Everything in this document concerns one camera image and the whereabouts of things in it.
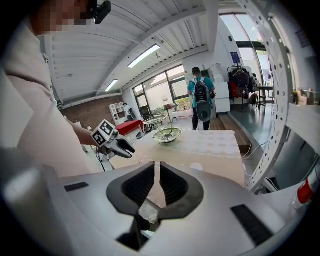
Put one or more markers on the white cabinet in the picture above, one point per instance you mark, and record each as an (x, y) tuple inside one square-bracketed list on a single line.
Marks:
[(221, 95)]

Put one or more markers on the wooden platform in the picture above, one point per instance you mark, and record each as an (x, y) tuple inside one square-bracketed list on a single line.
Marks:
[(232, 132)]

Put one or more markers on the long ceiling light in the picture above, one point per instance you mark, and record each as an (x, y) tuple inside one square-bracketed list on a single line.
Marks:
[(143, 56)]

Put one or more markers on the red label bottle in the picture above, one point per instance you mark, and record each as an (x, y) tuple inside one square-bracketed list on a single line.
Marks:
[(306, 191)]

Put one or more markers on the tiered wire fruit stand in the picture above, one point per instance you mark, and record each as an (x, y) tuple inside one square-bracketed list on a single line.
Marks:
[(167, 136)]

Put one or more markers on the white bookshelf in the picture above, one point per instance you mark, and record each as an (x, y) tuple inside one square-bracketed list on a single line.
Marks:
[(116, 112)]

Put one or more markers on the person's left forearm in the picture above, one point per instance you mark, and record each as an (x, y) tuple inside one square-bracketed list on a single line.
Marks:
[(83, 136)]

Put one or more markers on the person's beige shirt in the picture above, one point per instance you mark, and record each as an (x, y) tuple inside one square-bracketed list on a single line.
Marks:
[(37, 100)]

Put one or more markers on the blue poster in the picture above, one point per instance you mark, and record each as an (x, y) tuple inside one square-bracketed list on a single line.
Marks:
[(235, 57)]

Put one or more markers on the white metal shelf rack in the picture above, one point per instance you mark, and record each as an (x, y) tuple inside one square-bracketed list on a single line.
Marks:
[(277, 100)]

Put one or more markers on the coat rack with bags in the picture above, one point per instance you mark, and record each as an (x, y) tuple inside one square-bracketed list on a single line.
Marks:
[(240, 85)]

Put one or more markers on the short ceiling light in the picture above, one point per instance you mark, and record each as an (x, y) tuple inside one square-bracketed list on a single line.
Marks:
[(111, 85)]

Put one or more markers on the black head-worn camera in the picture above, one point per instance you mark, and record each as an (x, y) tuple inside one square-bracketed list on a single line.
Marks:
[(102, 11)]

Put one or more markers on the table with checked cloth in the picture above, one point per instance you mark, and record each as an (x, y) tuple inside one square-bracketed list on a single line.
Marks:
[(207, 147)]

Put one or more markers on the red table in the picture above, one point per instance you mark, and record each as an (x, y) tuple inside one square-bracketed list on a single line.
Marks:
[(128, 126)]

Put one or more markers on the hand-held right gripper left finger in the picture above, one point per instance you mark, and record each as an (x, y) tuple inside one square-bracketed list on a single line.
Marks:
[(118, 193)]

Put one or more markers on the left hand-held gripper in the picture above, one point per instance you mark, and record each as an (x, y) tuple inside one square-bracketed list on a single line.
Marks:
[(103, 133)]

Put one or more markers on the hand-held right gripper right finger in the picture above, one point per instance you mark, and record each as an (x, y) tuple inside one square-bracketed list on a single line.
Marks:
[(192, 193)]

